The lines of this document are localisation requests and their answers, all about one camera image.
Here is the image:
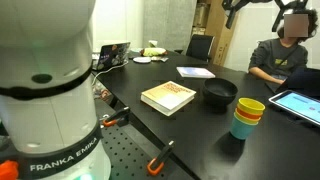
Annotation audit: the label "orange and black clamp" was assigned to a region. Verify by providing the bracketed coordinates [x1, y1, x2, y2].
[146, 139, 176, 177]

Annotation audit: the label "tall cardboard box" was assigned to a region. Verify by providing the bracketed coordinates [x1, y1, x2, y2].
[204, 0, 240, 67]

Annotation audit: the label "seated person grey sweater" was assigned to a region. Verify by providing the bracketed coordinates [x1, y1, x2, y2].
[248, 8, 320, 86]

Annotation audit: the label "white framed tablet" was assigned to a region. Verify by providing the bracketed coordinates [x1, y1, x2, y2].
[268, 89, 320, 128]

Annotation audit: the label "orange plastic piece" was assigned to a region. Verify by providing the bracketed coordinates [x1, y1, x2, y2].
[0, 159, 20, 180]

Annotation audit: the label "white laptop cable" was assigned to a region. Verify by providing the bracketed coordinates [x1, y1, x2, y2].
[91, 60, 130, 86]

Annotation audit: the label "red-handled pliers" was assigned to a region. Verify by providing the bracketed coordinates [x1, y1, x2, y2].
[99, 106, 131, 129]

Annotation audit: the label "red white printed bag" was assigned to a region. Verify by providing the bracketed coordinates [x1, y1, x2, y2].
[92, 79, 114, 103]

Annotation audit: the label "laptop with stickers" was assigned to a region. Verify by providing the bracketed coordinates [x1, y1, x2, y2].
[95, 41, 131, 72]

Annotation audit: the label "orange plastic cup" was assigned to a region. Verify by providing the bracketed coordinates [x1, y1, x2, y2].
[235, 107, 264, 121]

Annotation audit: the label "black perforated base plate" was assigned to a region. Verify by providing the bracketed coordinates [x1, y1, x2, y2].
[94, 98, 195, 180]

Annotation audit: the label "blue and white booklet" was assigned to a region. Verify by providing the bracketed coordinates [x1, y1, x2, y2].
[175, 66, 216, 80]

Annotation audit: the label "dark open laptop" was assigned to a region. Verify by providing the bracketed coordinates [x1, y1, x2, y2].
[274, 66, 320, 98]

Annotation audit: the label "black office chair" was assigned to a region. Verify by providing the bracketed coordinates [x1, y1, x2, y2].
[185, 33, 216, 63]

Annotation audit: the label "bright yellow plastic cup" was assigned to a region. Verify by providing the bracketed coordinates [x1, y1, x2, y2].
[237, 97, 266, 116]

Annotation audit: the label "white and orange book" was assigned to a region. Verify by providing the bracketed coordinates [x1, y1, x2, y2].
[140, 80, 198, 117]

